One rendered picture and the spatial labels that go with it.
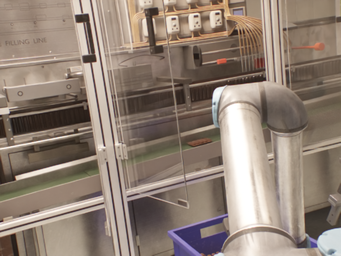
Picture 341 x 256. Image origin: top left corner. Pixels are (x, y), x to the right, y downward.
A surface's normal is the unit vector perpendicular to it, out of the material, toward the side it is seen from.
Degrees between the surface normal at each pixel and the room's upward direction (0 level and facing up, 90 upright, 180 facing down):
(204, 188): 90
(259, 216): 27
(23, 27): 90
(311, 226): 0
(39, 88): 90
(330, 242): 5
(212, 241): 90
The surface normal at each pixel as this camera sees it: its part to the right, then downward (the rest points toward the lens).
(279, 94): 0.29, -0.33
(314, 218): -0.12, -0.97
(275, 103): 0.07, 0.11
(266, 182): 0.62, -0.61
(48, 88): 0.42, 0.14
